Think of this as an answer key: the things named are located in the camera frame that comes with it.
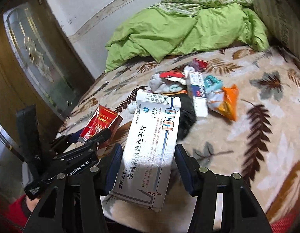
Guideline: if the red purple candy wrapper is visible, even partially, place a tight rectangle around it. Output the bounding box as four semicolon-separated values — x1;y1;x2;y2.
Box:
191;58;209;72

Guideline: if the striped beige bolster pillow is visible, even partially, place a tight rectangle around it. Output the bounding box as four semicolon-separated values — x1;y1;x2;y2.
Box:
254;0;300;60

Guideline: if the teal tissue pack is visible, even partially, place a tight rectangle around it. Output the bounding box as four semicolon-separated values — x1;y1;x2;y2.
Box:
204;75;223;95

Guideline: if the red white torn wrapper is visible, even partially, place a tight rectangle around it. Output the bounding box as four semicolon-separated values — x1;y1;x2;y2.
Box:
159;71;186;85

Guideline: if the wooden door with glass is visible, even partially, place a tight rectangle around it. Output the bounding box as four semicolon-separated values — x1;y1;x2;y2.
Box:
0;0;95;195

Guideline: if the long white medicine box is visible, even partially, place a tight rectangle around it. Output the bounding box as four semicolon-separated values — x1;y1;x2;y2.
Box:
112;90;181;211

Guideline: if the green quilt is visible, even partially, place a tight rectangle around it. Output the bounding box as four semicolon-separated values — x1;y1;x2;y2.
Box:
105;0;270;72

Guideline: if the orange snack wrapper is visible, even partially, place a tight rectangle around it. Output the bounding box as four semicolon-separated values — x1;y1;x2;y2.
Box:
207;84;239;121

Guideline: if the white blue box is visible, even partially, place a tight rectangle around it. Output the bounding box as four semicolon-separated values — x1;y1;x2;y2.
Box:
184;66;208;118

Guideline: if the white sock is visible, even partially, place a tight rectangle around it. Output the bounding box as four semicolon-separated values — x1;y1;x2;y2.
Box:
149;74;185;94

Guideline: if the red cigarette pack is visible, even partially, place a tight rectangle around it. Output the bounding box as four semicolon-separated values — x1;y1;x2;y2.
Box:
78;105;123;148

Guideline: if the white spray bottle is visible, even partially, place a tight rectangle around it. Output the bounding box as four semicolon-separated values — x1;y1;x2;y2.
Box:
127;102;137;114

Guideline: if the person's left hand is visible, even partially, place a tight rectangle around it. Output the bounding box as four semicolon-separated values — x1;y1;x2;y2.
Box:
26;196;40;212

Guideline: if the black plastic bag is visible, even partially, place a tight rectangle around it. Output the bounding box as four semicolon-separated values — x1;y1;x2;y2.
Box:
177;94;196;141

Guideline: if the leaf pattern bed blanket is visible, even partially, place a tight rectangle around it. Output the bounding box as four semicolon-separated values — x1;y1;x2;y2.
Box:
59;46;300;225

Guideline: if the red mesh trash basket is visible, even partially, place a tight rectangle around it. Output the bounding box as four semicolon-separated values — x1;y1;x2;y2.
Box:
271;211;300;233

